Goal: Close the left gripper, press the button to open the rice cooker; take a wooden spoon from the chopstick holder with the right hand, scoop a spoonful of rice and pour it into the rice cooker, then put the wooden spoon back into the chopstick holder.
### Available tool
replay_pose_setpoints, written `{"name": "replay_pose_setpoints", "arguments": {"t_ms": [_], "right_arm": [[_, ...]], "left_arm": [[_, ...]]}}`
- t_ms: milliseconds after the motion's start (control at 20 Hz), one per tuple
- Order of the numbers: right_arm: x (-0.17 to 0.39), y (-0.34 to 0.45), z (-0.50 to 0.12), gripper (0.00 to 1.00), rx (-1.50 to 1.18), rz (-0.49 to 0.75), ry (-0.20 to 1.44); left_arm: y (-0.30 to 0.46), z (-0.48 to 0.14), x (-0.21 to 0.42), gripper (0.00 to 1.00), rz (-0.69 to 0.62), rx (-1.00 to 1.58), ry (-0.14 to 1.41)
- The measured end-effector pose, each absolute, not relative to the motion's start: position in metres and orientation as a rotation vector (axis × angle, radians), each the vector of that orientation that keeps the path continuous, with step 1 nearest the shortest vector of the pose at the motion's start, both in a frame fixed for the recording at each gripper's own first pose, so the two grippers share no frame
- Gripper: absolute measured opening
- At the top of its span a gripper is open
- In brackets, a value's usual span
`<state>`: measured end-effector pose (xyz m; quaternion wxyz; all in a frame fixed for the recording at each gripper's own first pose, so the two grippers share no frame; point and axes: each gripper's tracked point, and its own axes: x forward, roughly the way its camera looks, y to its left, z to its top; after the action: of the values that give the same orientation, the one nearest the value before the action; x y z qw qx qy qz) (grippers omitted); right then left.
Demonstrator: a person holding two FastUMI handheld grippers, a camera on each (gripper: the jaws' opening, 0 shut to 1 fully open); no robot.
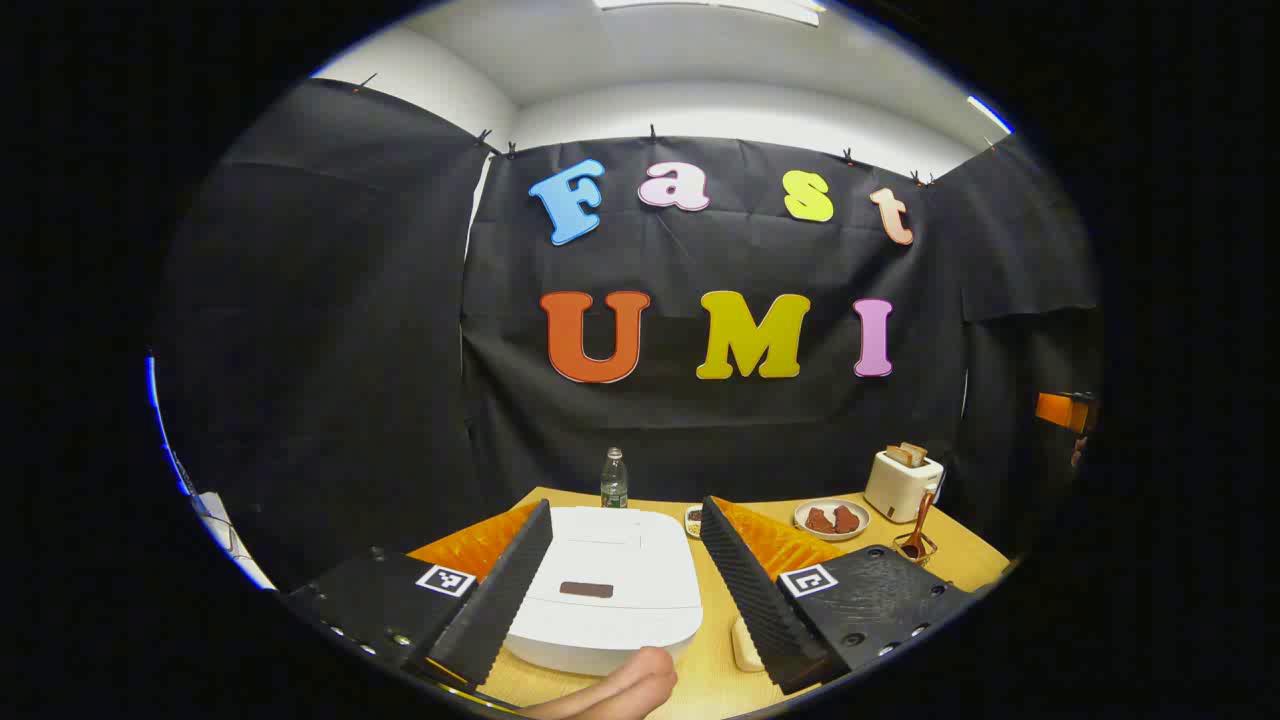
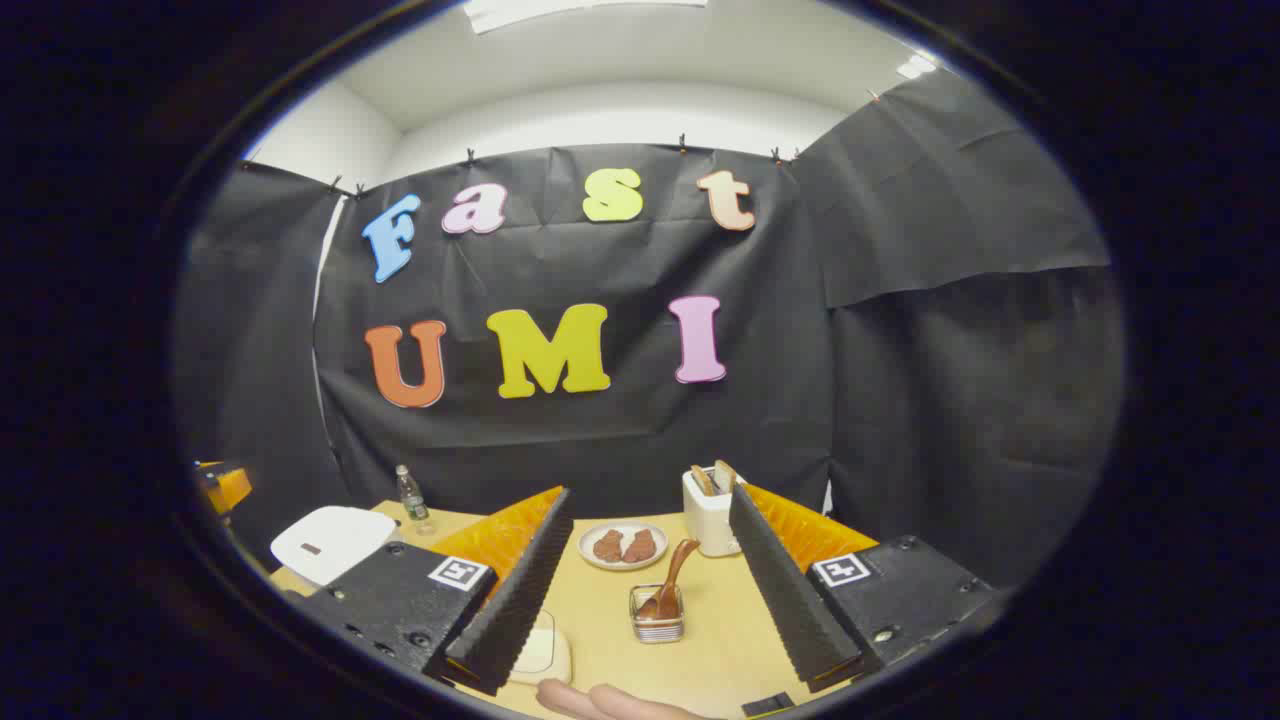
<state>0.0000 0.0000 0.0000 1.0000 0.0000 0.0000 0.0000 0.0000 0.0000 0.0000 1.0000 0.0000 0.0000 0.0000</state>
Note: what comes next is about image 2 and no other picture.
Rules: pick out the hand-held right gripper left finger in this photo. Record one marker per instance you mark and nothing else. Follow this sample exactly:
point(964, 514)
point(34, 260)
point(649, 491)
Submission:
point(515, 590)

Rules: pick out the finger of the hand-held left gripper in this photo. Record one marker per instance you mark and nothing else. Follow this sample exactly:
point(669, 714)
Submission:
point(230, 488)

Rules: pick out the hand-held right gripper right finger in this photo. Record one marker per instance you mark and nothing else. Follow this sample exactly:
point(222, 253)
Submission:
point(785, 590)

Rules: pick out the white rice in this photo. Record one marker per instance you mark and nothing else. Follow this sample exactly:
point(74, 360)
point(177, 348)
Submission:
point(535, 652)

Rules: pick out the white rice cooker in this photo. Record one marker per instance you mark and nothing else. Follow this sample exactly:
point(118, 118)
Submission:
point(330, 540)

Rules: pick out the brown wooden spoon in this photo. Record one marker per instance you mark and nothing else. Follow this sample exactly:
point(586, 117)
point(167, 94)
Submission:
point(672, 585)

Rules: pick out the clear rice container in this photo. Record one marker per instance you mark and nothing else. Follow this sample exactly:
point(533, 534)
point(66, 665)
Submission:
point(560, 660)

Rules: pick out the white toaster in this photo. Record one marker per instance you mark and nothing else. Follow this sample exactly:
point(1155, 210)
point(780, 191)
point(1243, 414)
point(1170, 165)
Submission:
point(708, 525)

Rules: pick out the brown meat piece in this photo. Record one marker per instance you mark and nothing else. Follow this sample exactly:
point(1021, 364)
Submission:
point(608, 546)
point(640, 545)

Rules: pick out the white round plate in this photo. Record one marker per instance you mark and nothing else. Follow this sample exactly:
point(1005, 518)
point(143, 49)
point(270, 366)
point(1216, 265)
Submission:
point(620, 563)

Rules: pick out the toast slice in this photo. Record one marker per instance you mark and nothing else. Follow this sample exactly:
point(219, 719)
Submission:
point(725, 474)
point(702, 480)

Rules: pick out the clear water bottle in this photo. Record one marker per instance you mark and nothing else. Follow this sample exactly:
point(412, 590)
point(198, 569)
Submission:
point(412, 500)

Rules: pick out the black backdrop cloth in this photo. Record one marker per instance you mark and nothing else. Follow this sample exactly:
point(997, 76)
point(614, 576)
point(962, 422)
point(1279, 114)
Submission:
point(620, 440)

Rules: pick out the small ceiling light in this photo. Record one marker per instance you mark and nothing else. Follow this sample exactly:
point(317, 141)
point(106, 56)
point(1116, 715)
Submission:
point(915, 66)

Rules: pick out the large ceiling light panel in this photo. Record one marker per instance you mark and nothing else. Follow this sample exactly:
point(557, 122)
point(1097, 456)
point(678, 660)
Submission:
point(580, 12)

